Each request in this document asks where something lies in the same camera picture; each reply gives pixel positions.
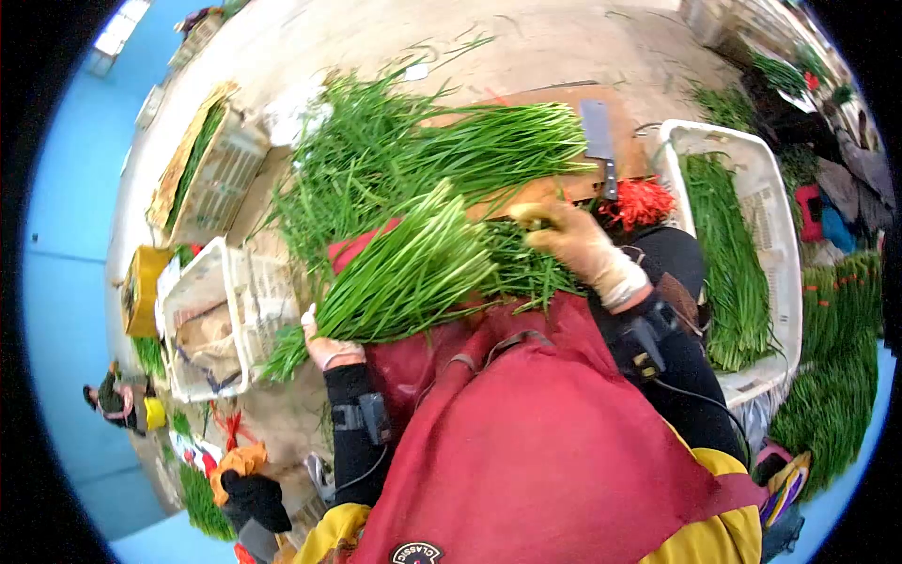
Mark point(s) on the person's left hand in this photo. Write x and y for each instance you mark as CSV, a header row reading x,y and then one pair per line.
x,y
335,350

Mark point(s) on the person's right hand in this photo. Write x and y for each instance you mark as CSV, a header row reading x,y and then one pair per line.
x,y
581,247

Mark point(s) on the person's right fingers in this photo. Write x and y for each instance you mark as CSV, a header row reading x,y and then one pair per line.
x,y
539,213

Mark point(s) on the person's left thumb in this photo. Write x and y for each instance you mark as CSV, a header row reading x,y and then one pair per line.
x,y
309,321

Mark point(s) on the dark green chive bunch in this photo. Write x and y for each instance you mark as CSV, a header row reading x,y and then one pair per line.
x,y
525,271

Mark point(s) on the light green chive bundle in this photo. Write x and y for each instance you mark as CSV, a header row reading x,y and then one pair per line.
x,y
402,282

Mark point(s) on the wooden cutting board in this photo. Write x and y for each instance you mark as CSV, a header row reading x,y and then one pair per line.
x,y
557,187

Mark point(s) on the white crate with paper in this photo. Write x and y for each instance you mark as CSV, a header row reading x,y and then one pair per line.
x,y
211,317

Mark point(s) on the bunch of red ties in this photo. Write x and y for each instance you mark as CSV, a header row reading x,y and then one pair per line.
x,y
638,202

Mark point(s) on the black wrist band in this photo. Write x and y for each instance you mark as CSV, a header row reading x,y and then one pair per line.
x,y
366,417
645,338

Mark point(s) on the loose pile of chives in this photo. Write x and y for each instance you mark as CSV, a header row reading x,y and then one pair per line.
x,y
394,148

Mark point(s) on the yellow box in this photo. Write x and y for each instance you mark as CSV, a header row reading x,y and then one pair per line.
x,y
143,289

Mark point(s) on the cardboard-lined crate with chives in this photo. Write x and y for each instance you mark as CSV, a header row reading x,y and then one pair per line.
x,y
211,176

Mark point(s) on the chives laid in crate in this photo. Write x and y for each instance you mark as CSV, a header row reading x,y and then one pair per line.
x,y
729,275

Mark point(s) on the white plastic bag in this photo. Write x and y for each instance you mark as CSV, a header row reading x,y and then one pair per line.
x,y
296,116

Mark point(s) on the large white plastic crate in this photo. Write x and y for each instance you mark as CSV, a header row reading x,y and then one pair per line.
x,y
772,211

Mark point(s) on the person's body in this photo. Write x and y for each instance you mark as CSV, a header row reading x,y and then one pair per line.
x,y
535,458

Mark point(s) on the stack of tied chive bundles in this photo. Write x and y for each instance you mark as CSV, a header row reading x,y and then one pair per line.
x,y
835,381

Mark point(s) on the window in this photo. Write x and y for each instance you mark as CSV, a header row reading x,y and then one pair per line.
x,y
118,32

